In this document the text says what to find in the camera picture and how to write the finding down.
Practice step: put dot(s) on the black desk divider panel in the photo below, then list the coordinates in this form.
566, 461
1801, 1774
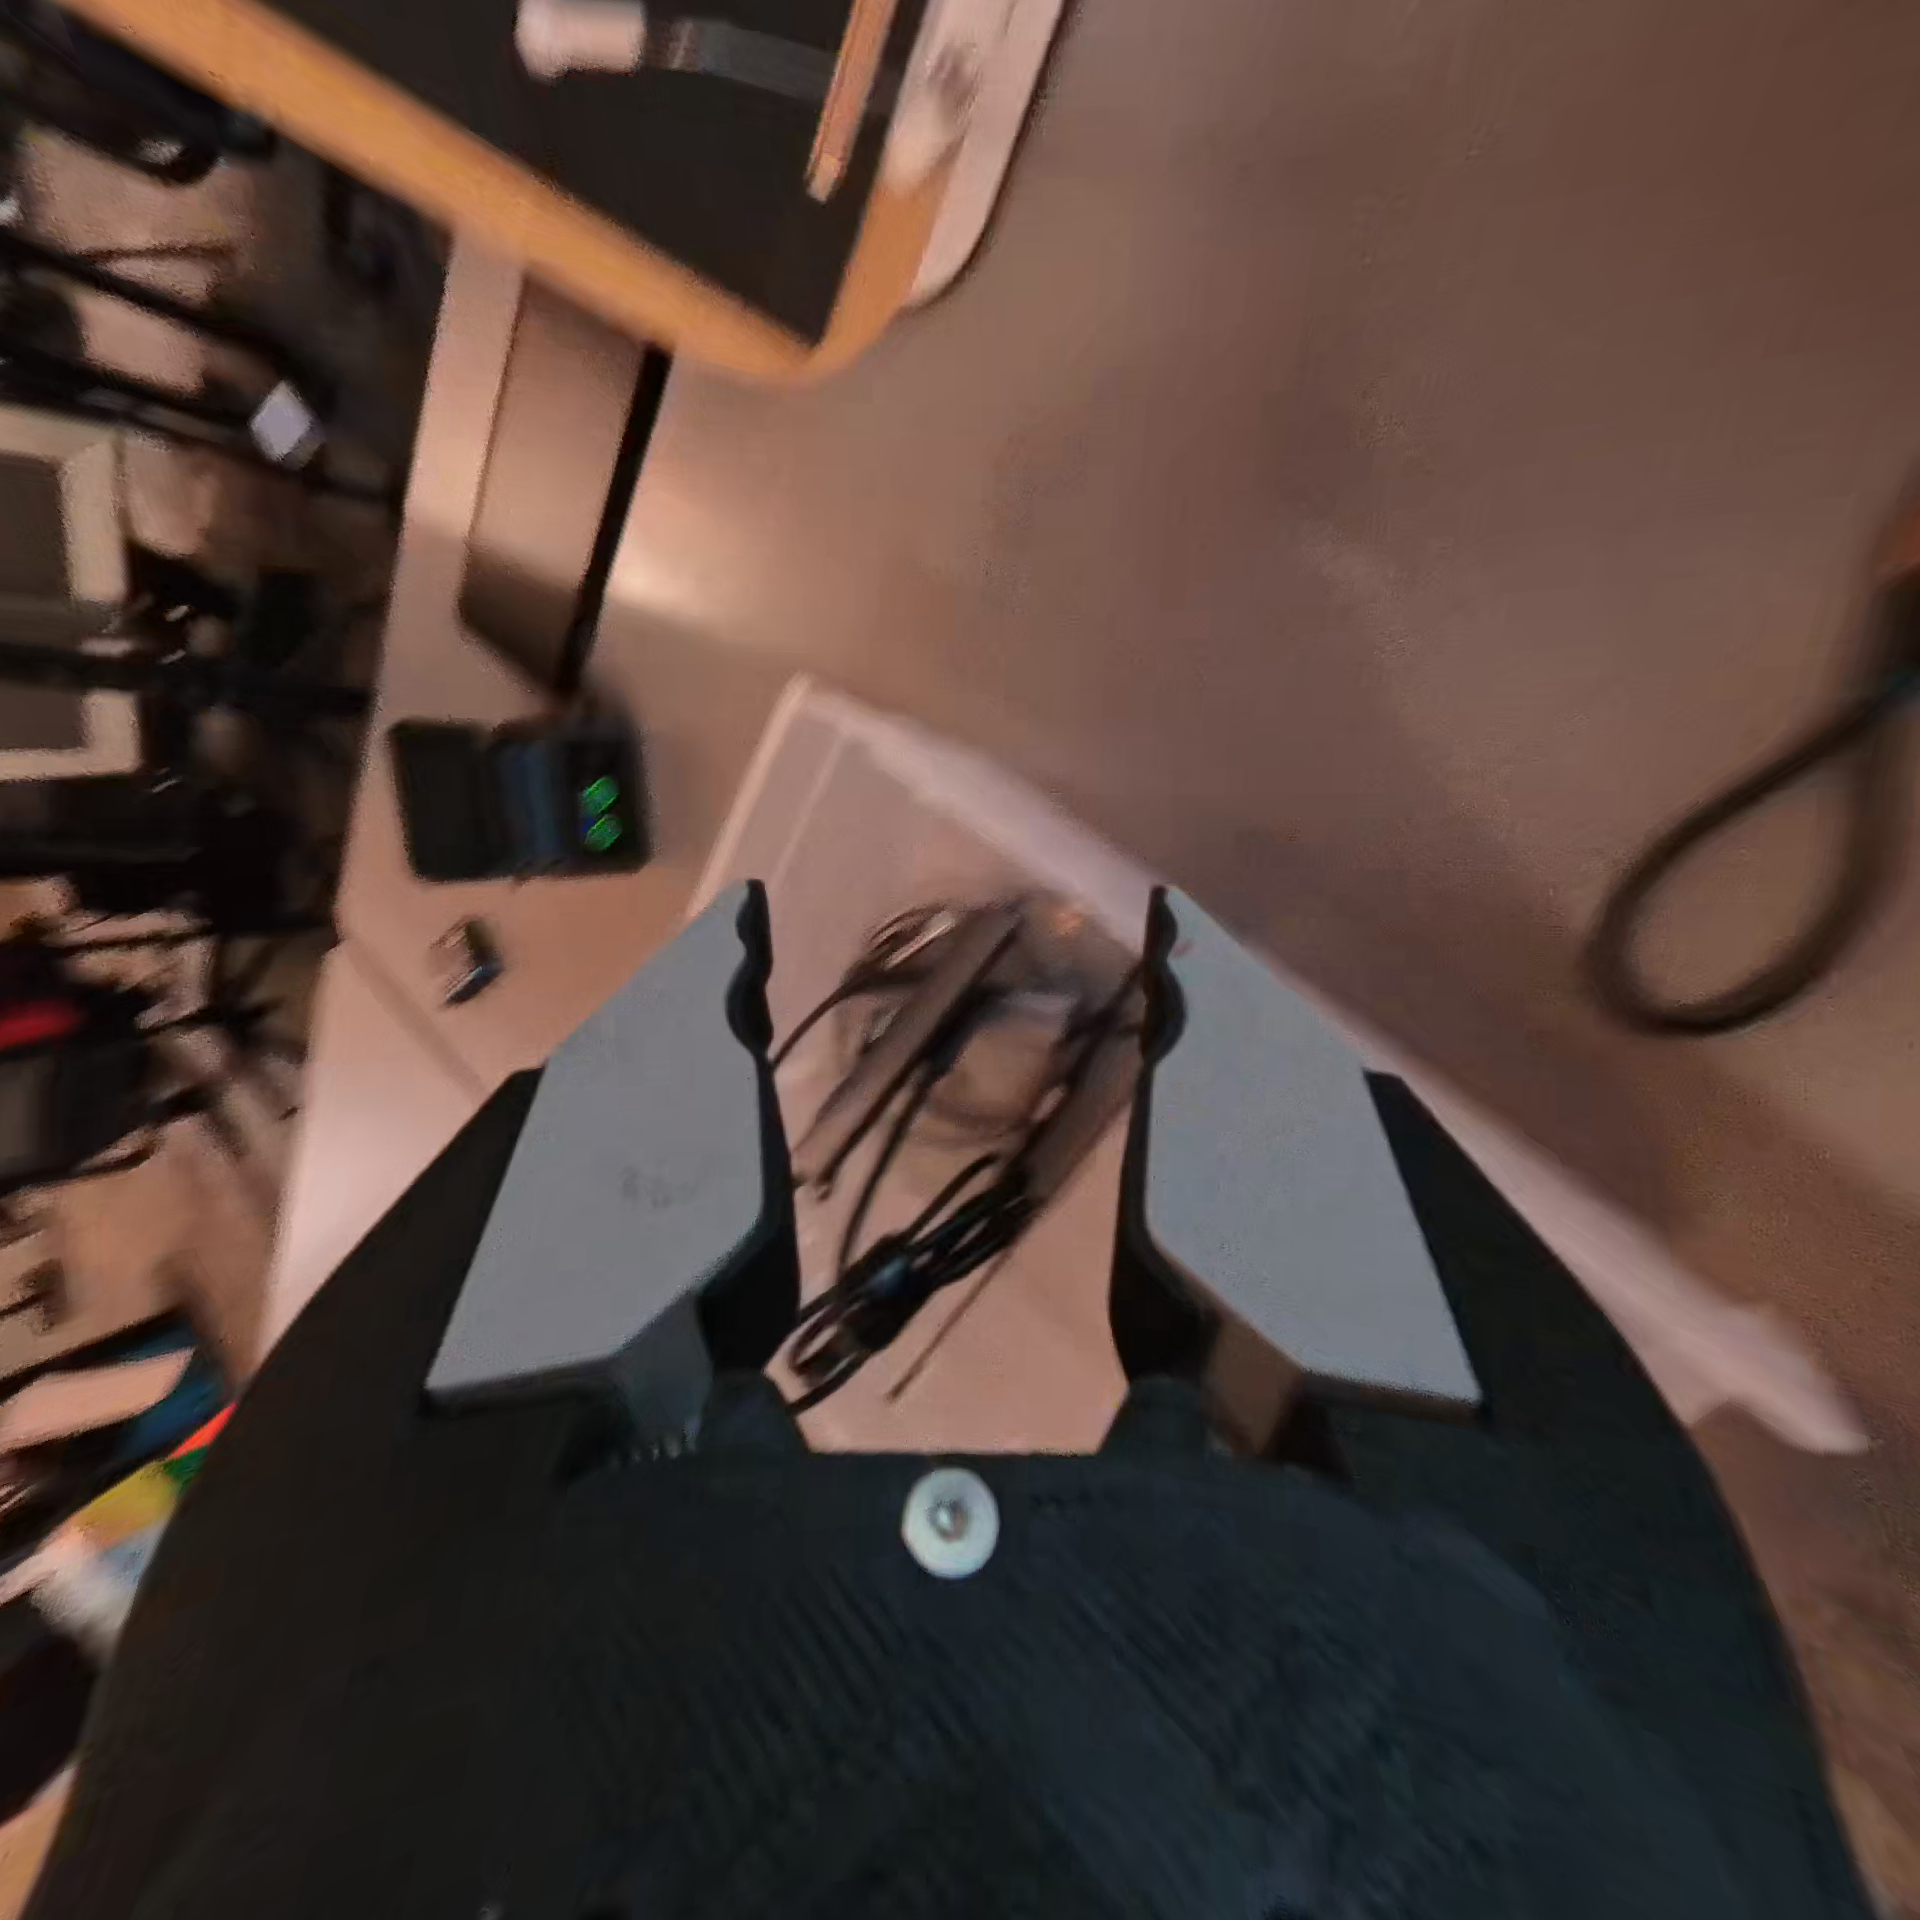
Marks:
600, 151

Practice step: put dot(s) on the black display device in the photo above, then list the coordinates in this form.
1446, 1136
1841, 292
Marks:
510, 795

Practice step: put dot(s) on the dark desk leg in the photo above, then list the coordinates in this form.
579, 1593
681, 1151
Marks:
541, 494

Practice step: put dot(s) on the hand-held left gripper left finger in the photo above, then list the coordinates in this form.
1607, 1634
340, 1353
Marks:
631, 1185

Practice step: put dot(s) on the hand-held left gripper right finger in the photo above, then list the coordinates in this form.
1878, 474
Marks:
1275, 1200

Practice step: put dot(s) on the metal divider rail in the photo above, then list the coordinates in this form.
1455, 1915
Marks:
849, 104

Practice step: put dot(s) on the white peg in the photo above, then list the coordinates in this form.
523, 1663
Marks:
579, 39

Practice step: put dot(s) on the clear plastic bin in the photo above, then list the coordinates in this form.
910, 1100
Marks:
841, 795

